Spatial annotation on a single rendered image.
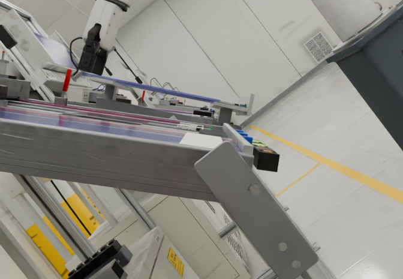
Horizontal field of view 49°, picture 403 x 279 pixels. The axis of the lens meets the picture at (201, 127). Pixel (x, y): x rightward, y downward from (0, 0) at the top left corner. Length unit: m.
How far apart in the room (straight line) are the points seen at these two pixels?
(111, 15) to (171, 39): 7.73
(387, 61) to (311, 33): 7.78
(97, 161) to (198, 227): 1.53
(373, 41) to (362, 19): 0.07
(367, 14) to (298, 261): 0.82
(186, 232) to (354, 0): 1.28
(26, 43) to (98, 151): 1.75
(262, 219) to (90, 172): 0.21
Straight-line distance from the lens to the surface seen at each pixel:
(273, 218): 0.50
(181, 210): 2.04
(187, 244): 2.08
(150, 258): 1.05
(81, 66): 1.01
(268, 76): 8.72
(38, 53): 2.24
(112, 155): 0.54
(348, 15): 1.21
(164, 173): 0.53
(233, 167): 0.49
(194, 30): 8.74
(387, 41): 1.20
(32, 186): 1.35
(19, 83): 1.21
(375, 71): 1.19
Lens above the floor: 0.80
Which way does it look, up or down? 2 degrees down
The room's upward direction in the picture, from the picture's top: 38 degrees counter-clockwise
